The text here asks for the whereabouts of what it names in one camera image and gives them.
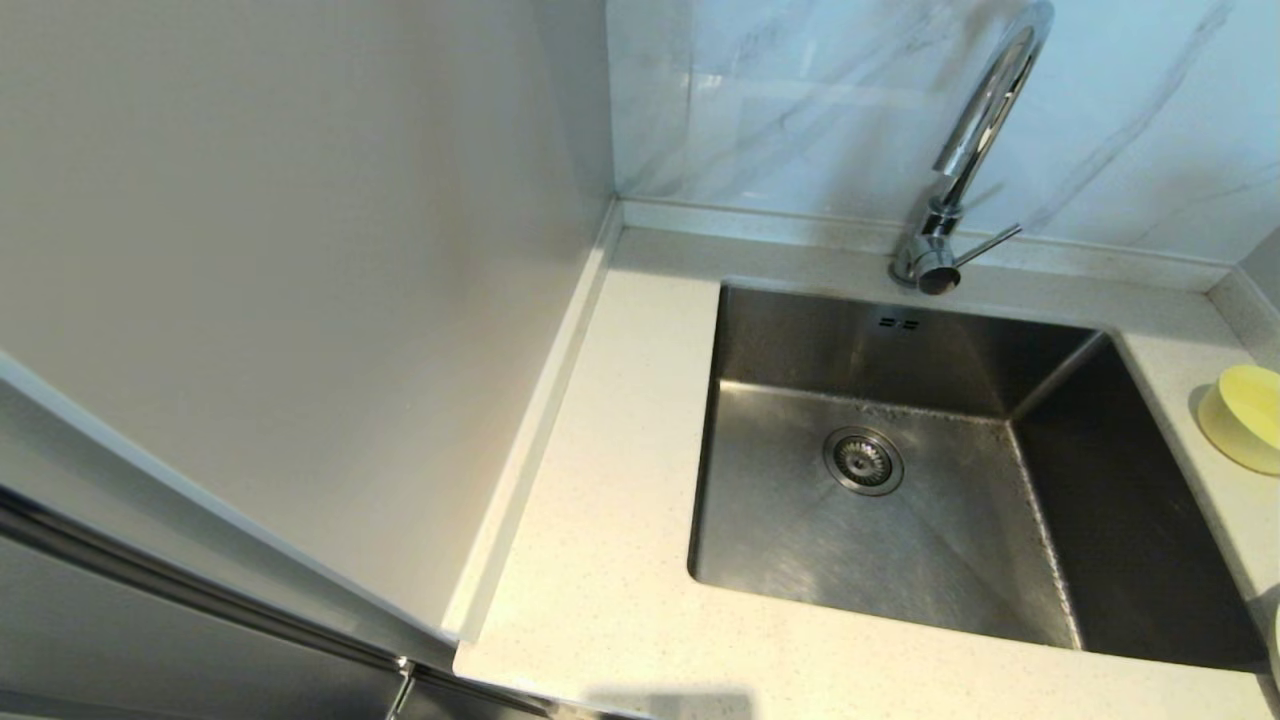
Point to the chrome gooseneck faucet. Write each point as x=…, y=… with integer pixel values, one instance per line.
x=985, y=110

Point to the yellow bowl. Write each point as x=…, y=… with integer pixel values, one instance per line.
x=1245, y=415

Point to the stainless steel sink basin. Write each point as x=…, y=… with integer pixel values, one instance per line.
x=900, y=540

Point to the round metal drain strainer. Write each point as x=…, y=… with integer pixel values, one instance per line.
x=863, y=461

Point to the tall white cabinet side panel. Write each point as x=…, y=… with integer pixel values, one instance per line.
x=280, y=280

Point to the large stainless steel appliance door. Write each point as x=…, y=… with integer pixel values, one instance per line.
x=150, y=650

